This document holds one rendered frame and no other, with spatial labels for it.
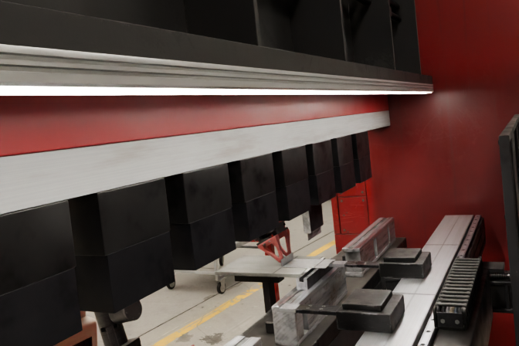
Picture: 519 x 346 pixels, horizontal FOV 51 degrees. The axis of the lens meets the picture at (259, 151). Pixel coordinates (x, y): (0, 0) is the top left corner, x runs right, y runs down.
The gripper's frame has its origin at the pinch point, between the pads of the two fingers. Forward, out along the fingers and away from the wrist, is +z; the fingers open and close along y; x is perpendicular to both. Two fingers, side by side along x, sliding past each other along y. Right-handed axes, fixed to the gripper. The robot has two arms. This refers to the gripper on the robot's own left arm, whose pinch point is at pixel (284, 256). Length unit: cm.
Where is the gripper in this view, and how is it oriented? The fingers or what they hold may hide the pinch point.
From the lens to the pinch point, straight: 160.6
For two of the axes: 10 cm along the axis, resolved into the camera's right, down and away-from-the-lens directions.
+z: 5.0, 8.5, -1.7
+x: -7.4, 5.2, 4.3
